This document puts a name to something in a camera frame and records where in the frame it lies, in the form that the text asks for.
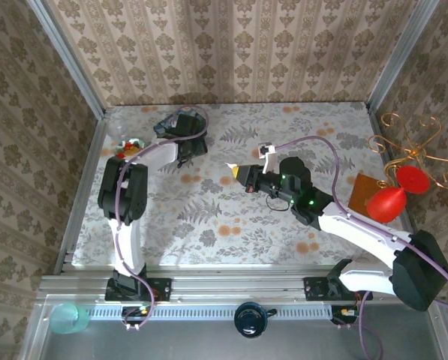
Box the dark blue mug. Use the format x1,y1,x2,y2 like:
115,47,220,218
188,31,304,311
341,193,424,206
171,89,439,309
233,301,278,339

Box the thin black wire loop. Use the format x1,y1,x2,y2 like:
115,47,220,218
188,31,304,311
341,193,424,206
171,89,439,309
265,193,291,212

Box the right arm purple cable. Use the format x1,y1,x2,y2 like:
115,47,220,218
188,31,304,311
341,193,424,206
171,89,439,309
274,134,448,359

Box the brown wooden block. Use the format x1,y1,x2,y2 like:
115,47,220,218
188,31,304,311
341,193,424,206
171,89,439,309
349,173,379,219

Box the grey metal shelf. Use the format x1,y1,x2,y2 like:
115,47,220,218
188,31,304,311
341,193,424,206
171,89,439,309
19,294,448,360

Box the black controller board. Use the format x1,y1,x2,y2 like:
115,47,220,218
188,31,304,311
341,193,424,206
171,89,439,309
121,305,152,326
331,305,364,324

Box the clear drinking glass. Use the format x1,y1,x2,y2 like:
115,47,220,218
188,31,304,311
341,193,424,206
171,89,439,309
108,117,131,138

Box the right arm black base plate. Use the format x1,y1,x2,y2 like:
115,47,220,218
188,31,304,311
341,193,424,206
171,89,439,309
303,276,374,302

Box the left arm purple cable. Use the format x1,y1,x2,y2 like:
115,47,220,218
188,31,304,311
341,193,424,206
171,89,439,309
113,105,209,333

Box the white slotted cable duct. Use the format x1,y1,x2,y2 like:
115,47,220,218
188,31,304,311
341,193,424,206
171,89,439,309
88,304,333,320

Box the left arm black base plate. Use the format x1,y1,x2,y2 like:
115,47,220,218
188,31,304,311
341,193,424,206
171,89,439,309
105,277,173,302

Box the aluminium table edge rail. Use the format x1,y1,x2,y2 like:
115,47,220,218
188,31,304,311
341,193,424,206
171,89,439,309
38,264,442,303

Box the blue starry night tin box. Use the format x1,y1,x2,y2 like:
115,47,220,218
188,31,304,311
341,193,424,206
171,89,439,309
152,106,209,155

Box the gold wire candle holder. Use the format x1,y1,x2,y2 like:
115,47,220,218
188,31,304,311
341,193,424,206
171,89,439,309
368,112,448,191

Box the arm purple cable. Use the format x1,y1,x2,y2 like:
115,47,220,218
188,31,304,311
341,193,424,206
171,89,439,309
113,105,209,333
274,134,448,359

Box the floral tablecloth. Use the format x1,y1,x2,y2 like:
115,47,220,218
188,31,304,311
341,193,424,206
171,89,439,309
73,101,414,268

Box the red plastic goblet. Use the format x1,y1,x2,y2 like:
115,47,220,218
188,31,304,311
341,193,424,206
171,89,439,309
365,165,431,224

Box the green translucent plastic cup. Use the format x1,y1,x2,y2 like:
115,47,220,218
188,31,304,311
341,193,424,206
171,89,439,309
50,302,91,335

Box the aluminium frame post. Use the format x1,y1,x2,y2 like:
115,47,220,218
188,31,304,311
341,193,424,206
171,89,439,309
27,0,109,119
365,0,440,113

